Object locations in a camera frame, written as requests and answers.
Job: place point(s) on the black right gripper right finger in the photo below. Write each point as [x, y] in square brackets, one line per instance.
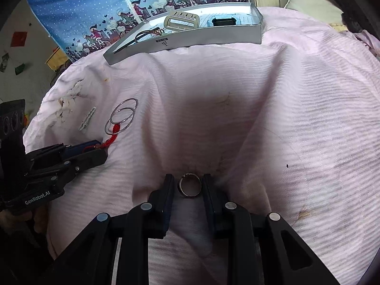
[260, 249]

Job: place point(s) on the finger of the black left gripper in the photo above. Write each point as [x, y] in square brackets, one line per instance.
[77, 163]
[68, 151]

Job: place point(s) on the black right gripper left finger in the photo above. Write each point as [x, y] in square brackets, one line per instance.
[114, 249]

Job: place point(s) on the white beaded hair clip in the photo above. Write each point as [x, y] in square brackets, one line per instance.
[85, 123]

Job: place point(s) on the beige large hair claw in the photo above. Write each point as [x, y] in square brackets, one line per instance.
[180, 21]

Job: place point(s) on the person's left hand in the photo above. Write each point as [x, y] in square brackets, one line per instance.
[36, 219]

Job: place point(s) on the yellow storage box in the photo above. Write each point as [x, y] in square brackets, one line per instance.
[57, 59]

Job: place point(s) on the blue printed fabric wardrobe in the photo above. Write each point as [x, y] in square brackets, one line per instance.
[81, 27]

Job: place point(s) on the grey shallow tray box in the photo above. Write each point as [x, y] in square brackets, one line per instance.
[153, 37]

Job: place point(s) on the white pillow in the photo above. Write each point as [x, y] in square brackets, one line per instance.
[326, 11]

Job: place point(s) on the green wall ornament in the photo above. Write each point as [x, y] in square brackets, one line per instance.
[19, 69]

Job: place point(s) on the red paper wall decoration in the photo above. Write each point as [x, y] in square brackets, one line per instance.
[18, 39]

